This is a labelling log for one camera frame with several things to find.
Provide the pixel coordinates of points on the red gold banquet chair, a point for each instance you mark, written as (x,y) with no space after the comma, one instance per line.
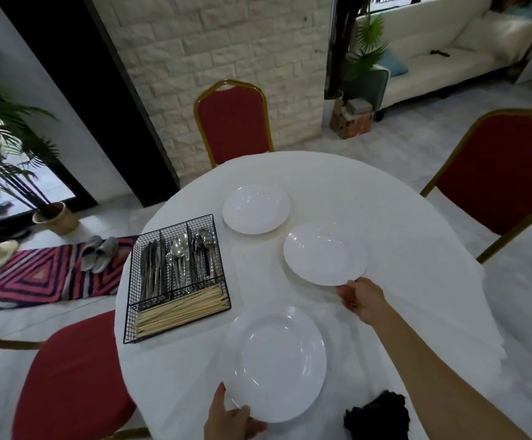
(69,384)
(500,178)
(234,123)

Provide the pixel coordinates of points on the orange brown crate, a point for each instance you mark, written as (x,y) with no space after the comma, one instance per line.
(357,125)

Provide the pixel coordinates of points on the black framed glass door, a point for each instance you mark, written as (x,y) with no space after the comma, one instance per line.
(59,187)

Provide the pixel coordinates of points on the black sandal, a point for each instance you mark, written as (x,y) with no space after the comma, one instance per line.
(14,232)

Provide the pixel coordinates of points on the beige slipper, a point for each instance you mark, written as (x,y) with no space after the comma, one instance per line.
(5,254)

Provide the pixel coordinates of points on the pink striped rug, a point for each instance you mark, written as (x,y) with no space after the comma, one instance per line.
(41,274)

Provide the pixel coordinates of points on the potted palm in white pot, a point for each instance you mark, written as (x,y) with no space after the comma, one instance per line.
(371,36)

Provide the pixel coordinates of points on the tall palm in woven pot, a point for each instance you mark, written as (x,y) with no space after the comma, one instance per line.
(57,219)

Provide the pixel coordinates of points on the person's left hand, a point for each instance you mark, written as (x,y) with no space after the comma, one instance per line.
(227,423)

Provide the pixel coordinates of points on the black cleaning cloth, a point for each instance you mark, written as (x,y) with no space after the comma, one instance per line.
(376,417)

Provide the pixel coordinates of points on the bundle of wooden chopsticks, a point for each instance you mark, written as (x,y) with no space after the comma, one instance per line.
(179,309)

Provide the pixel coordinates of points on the grey slipper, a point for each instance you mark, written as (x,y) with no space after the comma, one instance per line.
(105,255)
(91,254)

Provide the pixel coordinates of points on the white plate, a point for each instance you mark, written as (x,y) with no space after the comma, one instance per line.
(321,252)
(275,362)
(257,208)

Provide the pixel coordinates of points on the white round tablecloth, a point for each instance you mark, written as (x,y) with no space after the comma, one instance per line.
(385,215)

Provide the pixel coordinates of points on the small grey box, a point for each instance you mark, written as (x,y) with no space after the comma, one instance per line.
(359,106)

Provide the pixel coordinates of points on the cream sofa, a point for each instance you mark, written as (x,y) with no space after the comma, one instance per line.
(431,77)

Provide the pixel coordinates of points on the black remote control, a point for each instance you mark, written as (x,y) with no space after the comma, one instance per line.
(440,53)

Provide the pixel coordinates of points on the blue cushion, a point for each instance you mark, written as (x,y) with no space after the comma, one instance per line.
(394,64)

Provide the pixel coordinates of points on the person's right hand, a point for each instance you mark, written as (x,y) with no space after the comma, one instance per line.
(364,300)

